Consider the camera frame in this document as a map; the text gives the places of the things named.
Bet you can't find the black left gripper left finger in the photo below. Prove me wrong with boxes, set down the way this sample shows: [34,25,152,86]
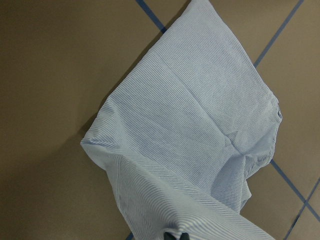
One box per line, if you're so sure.
[163,232,177,240]

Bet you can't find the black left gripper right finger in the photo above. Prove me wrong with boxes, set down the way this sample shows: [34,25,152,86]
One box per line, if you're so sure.
[179,232,190,240]

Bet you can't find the blue striped button shirt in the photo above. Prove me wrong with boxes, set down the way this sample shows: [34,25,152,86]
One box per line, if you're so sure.
[80,0,282,240]

